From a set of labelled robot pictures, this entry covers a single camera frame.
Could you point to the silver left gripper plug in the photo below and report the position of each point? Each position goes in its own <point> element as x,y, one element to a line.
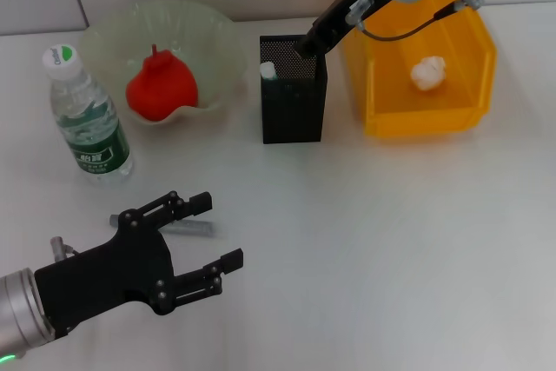
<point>58,246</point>

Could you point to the white paper ball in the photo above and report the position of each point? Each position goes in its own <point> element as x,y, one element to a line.
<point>428,73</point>

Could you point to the grey marker pen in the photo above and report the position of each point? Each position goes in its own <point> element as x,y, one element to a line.
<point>195,228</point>

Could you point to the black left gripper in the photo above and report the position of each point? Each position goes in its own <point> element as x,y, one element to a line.
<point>113,275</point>

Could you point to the clear bottle with green label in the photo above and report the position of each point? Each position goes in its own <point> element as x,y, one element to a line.
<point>95,136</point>

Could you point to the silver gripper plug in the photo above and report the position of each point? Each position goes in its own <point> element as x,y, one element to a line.
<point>360,7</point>
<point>58,246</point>

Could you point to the yellow plastic bin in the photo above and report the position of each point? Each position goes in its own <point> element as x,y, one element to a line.
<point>456,97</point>

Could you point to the black mesh pen holder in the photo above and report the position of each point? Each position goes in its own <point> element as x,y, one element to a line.
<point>291,110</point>

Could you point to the pale green glass fruit plate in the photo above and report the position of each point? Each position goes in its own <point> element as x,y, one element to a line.
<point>195,41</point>

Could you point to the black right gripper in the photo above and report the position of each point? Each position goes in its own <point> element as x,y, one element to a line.
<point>347,10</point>

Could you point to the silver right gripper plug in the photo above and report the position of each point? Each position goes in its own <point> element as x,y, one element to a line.
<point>360,7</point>

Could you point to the green utility knife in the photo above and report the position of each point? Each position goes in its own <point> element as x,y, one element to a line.
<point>268,71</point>

